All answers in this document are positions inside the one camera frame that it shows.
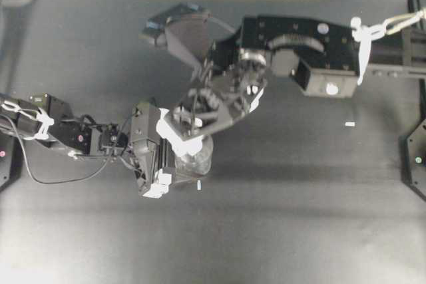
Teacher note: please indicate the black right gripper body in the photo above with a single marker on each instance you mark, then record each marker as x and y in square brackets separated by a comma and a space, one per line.
[225, 90]

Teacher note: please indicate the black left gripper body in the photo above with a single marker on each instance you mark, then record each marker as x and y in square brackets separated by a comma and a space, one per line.
[148, 151]

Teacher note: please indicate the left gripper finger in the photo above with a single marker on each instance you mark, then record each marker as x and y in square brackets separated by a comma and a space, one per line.
[179, 146]
[162, 180]

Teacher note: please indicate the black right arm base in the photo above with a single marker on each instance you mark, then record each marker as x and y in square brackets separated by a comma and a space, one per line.
[412, 152]

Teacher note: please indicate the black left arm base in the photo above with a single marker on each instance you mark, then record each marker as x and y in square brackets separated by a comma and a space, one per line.
[11, 161]

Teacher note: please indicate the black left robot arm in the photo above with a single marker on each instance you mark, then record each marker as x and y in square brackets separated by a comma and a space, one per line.
[80, 138]

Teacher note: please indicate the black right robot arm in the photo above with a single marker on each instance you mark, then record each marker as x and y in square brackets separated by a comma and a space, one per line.
[323, 59]

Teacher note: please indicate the white zip tie left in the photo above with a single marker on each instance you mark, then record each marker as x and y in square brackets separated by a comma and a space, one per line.
[38, 115]

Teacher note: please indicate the white zip tie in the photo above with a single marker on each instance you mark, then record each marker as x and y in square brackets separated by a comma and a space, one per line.
[363, 35]
[38, 115]

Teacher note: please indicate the white zip tie right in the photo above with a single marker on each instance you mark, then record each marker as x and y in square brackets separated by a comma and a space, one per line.
[363, 35]

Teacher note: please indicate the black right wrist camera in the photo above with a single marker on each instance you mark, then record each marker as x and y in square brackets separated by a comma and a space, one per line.
[182, 30]

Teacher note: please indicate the black frame rail right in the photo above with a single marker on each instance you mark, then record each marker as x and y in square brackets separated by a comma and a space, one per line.
[398, 46]

